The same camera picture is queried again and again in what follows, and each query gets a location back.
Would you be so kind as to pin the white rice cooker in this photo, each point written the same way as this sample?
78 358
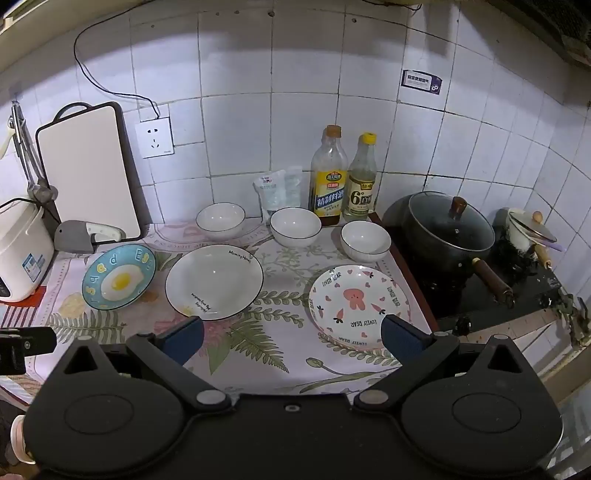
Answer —
23 249

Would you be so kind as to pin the small white pink jar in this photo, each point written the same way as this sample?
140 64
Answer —
17 436

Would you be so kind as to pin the range hood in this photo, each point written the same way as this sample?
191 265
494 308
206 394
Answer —
545 27

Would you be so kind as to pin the floral tablecloth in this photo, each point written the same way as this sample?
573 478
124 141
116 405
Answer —
286 332

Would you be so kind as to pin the white ribbed bowl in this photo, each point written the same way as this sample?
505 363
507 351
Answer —
220 220
365 241
295 227

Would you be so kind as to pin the glass wok lid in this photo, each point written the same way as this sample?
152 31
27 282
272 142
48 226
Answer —
445 226

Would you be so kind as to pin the pink bunny print plate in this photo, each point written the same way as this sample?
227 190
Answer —
355 300

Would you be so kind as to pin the clear vinegar bottle yellow cap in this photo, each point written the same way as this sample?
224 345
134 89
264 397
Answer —
362 189

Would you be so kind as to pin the white enamel pot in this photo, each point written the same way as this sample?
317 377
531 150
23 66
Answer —
517 230

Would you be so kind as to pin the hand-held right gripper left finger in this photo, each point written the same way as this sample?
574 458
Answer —
184 334

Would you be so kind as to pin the blue fried egg plate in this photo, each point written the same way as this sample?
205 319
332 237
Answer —
121 280

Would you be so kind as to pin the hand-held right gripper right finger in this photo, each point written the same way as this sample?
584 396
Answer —
399 339

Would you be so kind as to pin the cooking wine bottle yellow label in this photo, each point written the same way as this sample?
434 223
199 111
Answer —
328 184

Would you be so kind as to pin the clear plastic packet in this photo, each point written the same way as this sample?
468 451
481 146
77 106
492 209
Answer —
294 187

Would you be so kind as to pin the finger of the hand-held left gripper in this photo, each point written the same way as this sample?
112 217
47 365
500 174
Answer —
27 344

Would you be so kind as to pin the black cooktop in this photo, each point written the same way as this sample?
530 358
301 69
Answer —
461 295

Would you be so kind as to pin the hanging metal utensil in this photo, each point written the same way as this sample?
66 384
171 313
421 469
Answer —
27 161

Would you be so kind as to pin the dark pot with glass lid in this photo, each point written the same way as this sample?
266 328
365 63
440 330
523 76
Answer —
415 249

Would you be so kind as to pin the white wall socket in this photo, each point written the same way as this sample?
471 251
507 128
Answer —
154 137

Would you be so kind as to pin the white cutting board black frame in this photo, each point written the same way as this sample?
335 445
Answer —
87 170

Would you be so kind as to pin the wall sticker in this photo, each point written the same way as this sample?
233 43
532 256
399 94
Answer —
421 83

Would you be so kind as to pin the white salt packet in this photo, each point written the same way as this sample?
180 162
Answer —
270 196

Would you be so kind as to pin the large white black-rimmed plate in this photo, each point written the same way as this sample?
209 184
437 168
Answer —
214 281

